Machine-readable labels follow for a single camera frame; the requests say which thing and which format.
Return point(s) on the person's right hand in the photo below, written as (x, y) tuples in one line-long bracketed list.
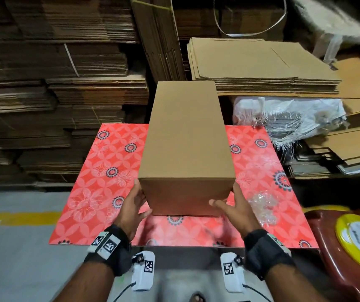
[(240, 214)]

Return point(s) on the person's left hand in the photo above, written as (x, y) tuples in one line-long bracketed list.
[(133, 214)]

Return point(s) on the large cardboard box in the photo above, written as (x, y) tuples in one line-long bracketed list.
[(255, 56), (186, 141)]

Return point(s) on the low pile of cardboard sheets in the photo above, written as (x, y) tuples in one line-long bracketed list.
[(350, 147)]

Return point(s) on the wall of cardboard stacks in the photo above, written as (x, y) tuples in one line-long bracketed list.
[(54, 66)]

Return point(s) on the yellow-tied cardboard bundle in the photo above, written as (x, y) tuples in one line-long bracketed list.
[(158, 34)]

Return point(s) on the crumpled clear tape piece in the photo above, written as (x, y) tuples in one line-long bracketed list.
[(263, 207)]

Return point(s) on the red patterned table cloth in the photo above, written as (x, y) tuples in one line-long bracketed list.
[(98, 185)]

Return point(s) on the white woven sack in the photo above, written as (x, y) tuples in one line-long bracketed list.
[(293, 116)]

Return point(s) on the yellow round disc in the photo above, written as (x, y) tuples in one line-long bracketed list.
[(350, 239)]

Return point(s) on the white plastic sack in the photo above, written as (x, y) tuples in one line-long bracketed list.
[(331, 19)]

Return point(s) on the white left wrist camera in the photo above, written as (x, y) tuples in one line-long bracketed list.
[(144, 270)]

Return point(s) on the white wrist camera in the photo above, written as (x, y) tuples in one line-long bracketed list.
[(144, 270), (232, 272)]

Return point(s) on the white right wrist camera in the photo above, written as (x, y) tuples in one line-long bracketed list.
[(232, 272)]

